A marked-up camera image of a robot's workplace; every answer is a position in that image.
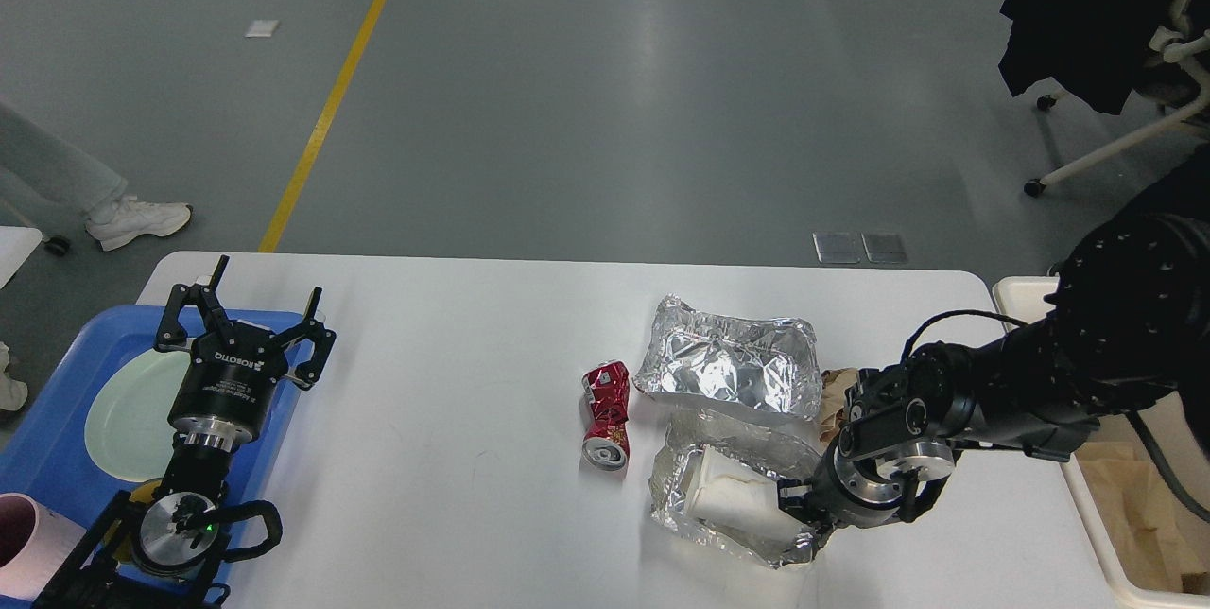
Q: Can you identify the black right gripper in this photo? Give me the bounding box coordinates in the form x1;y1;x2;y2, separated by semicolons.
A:
774;443;950;529

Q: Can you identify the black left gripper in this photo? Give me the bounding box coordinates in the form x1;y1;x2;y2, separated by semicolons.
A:
154;255;338;448

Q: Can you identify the aluminium foil tray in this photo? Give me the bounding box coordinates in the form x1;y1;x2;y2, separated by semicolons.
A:
649;409;825;569

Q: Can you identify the white paper cup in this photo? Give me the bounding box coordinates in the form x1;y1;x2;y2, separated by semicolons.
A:
684;446;803;545

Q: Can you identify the brown paper ball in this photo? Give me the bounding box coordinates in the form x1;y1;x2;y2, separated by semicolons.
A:
820;368;860;446

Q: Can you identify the light green plate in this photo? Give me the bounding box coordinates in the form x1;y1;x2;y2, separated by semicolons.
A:
85;350;190;483

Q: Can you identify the aluminium foil sheet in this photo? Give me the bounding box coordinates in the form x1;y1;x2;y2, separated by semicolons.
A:
630;295;822;426

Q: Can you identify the teal mug yellow inside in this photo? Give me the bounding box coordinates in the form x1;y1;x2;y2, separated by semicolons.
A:
129;479;163;507

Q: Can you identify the crushed red soda can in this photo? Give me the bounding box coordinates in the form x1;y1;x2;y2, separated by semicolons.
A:
580;360;630;472

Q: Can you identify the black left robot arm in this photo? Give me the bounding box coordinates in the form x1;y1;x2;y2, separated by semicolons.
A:
33;255;338;608

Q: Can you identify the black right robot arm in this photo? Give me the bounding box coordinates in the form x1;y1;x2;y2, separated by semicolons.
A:
774;146;1209;539

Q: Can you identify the blue plastic tray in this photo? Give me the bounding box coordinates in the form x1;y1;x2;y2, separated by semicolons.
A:
1;304;303;608

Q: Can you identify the white chair at left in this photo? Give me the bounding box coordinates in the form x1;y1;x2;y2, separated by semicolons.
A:
1;199;73;288

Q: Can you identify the grey floor plate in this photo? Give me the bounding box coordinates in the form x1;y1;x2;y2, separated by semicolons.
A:
812;232;863;265
860;232;910;265

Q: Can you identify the pink ribbed cup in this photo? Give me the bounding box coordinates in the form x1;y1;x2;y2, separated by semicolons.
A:
1;493;86;601

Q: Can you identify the white paper scrap on floor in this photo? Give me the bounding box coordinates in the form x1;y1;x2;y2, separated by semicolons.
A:
244;19;281;39

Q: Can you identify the beige plastic bin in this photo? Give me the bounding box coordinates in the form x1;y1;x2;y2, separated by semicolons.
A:
993;277;1208;608

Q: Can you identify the grey white office chair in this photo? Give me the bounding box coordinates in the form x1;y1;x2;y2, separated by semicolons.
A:
1022;0;1210;199

